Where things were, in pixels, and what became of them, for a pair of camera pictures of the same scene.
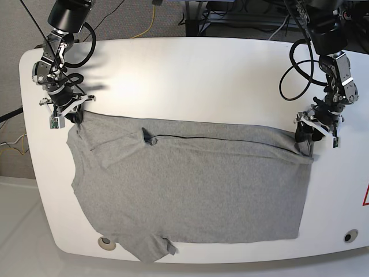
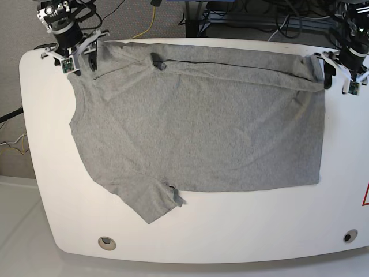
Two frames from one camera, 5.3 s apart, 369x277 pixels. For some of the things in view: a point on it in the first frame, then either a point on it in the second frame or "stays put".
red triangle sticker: x=366 y=193 stays put
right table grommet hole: x=350 y=235 stays put
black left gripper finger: x=76 y=117 → x=93 y=59
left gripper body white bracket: x=53 y=108 → x=68 y=56
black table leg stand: x=192 y=11 stays put
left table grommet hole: x=106 y=243 stays put
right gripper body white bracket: x=317 y=128 → x=331 y=56
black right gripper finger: x=302 y=130 → x=329 y=71
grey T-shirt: x=151 y=184 → x=154 y=120
